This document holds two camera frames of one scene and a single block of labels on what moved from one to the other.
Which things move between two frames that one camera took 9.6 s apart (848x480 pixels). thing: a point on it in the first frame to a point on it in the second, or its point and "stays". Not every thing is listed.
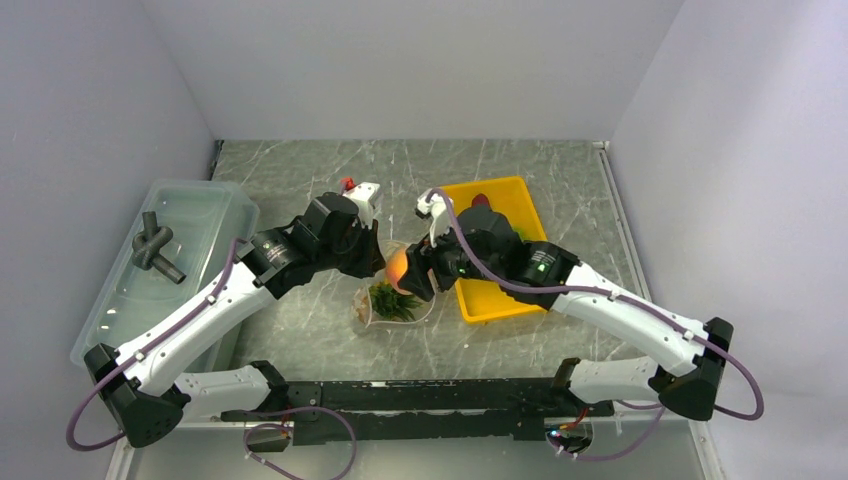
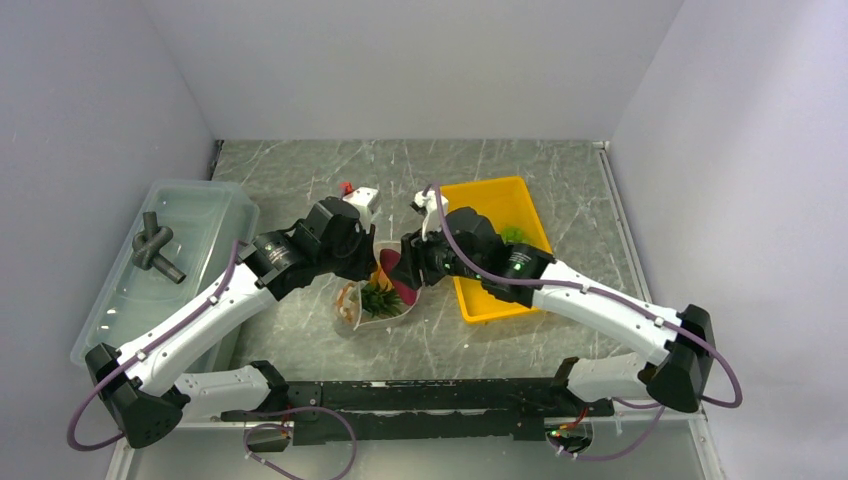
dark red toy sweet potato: [480, 199] to [388, 259]
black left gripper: [371, 261] stays
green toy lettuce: [522, 233] stays
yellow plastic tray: [484, 301] stays
